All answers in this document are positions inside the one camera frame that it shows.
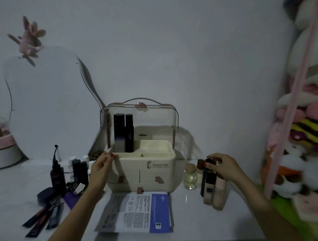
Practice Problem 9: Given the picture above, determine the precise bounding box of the person's right hand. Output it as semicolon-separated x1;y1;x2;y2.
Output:
204;153;245;185

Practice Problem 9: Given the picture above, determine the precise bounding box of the person's left hand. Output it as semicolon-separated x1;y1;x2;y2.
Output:
88;151;120;193

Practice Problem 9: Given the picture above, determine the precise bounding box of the black rectangular cosmetic bottle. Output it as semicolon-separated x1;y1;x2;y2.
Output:
200;159;217;198

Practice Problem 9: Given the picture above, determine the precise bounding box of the cream cosmetic organizer clear lid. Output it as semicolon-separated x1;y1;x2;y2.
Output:
100;98;180;193

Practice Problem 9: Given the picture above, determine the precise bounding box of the person's left forearm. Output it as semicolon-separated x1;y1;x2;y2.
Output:
48;186;106;241

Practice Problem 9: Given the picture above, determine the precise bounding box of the person's right forearm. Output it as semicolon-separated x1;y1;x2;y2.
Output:
234;172;302;241

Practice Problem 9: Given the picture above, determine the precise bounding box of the brown capped bottle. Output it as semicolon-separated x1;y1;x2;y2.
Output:
197;159;206;185

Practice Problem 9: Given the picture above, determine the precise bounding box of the glass perfume bottle round stopper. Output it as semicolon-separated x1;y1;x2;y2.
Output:
183;163;199;191

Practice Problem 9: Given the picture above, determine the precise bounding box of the beige foundation bottle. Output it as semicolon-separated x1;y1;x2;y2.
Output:
212;173;228;211

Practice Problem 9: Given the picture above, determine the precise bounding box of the tall black purple bottle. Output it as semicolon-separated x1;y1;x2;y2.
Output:
114;113;126;152

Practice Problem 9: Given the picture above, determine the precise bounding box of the slim black cosmetic bottle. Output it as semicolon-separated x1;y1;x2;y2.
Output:
125;114;135;153

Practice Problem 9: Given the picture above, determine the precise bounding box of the black nail polish bottle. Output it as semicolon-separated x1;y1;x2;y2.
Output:
72;159;82;185
80;161;89;186

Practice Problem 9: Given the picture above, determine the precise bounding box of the white blue paper leaflet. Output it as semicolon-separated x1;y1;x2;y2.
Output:
94;191;172;234

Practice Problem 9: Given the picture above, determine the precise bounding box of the purple packet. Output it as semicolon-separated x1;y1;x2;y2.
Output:
64;191;82;210

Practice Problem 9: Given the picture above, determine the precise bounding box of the dark bottle with black applicator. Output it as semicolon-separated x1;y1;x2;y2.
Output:
50;145;66;197

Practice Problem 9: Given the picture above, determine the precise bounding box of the black round compact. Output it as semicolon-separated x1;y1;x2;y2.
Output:
37;187;56;206

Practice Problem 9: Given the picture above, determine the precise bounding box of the pink pole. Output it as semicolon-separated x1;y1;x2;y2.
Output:
264;22;317;199

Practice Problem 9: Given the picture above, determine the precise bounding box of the green cloth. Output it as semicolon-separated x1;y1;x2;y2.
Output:
258;184;318;241

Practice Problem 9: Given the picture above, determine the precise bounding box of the wavy frameless mirror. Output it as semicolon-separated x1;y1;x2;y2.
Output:
3;46;106;160

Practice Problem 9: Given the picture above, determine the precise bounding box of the pile of plush toys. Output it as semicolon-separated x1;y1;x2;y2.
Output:
259;0;318;199

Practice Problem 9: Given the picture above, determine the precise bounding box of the pink flat box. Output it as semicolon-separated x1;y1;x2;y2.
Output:
292;192;318;223

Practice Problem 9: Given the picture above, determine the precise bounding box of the pink white round box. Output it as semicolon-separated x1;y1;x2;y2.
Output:
0;117;25;169

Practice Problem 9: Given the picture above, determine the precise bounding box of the pink plush ornament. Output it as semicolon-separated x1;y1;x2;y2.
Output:
7;16;47;67

